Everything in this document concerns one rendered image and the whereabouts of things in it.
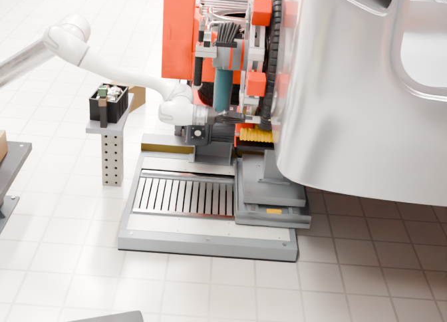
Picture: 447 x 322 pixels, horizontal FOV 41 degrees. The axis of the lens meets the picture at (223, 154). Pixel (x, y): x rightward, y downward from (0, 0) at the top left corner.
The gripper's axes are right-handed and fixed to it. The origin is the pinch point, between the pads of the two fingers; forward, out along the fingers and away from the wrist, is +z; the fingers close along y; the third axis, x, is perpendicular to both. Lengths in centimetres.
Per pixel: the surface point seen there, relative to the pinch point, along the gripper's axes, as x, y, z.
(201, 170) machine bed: -8, -71, -21
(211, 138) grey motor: 7, -57, -17
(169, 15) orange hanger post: 62, -29, -43
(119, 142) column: -2, -50, -64
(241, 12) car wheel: 134, -153, -1
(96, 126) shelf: -1, -25, -72
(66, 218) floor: -43, -47, -85
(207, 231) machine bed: -46, -33, -16
